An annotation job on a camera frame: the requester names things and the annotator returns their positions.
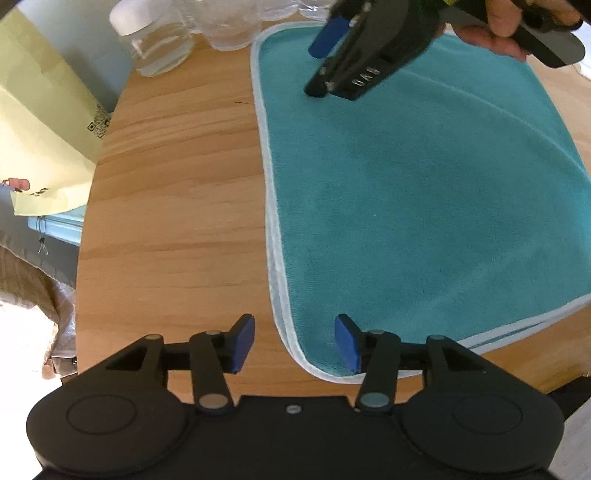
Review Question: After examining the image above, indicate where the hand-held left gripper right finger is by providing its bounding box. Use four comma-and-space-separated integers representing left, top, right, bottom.
335, 314, 488, 413

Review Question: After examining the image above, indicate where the teal towel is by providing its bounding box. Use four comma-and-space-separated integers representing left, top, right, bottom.
250, 21, 591, 383

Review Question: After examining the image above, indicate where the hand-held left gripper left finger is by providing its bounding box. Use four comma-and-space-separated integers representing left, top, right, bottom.
104, 314, 256, 413

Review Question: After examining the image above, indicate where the person's right hand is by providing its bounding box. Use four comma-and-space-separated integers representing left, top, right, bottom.
454, 0, 528, 63

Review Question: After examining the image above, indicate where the light blue box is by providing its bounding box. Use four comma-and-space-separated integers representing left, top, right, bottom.
27, 205, 88, 245

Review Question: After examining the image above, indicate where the yellow paper bag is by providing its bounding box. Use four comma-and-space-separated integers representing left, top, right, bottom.
0, 7, 112, 217

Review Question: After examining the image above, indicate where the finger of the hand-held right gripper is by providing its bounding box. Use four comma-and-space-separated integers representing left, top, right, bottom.
305, 28, 375, 97
308, 4, 370, 59

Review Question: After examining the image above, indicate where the brown cardboard box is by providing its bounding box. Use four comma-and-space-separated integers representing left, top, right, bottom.
0, 244, 79, 379

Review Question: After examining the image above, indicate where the short clear bottle white cap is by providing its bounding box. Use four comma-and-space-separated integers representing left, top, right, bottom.
109, 0, 195, 78

